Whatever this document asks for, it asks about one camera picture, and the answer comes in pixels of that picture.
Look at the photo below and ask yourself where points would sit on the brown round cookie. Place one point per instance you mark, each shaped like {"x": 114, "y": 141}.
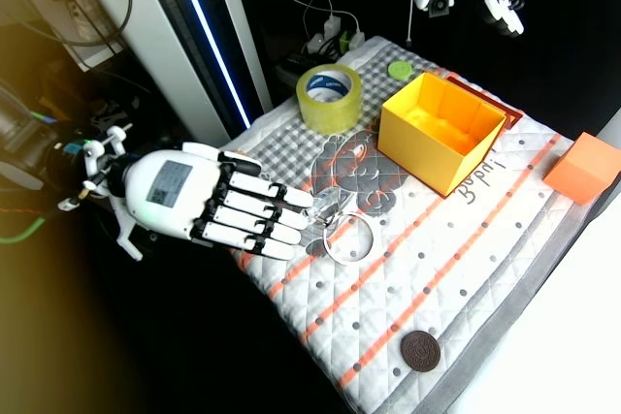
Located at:
{"x": 420, "y": 351}

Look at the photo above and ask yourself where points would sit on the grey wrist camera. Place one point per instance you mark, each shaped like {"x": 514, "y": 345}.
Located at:
{"x": 441, "y": 3}

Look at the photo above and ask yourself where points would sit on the yellow open box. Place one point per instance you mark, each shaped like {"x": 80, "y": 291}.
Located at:
{"x": 422, "y": 152}

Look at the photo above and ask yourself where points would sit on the white charger plug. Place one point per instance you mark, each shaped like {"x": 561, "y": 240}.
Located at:
{"x": 333, "y": 27}

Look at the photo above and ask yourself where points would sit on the clear packing tape roll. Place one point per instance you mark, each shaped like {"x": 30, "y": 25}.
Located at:
{"x": 330, "y": 113}

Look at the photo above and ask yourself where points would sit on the white power strip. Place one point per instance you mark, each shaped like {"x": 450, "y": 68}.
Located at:
{"x": 317, "y": 43}

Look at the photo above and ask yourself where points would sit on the small green disc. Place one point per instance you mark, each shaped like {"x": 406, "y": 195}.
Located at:
{"x": 400, "y": 70}

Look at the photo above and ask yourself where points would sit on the grey quilt with bear print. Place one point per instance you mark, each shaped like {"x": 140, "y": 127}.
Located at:
{"x": 436, "y": 264}

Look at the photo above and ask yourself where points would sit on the orange cube block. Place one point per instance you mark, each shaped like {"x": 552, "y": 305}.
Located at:
{"x": 579, "y": 171}

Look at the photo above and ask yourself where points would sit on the black power adapter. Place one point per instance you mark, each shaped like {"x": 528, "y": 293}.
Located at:
{"x": 293, "y": 65}

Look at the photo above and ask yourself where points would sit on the white column with blue light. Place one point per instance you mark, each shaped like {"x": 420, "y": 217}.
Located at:
{"x": 160, "y": 36}

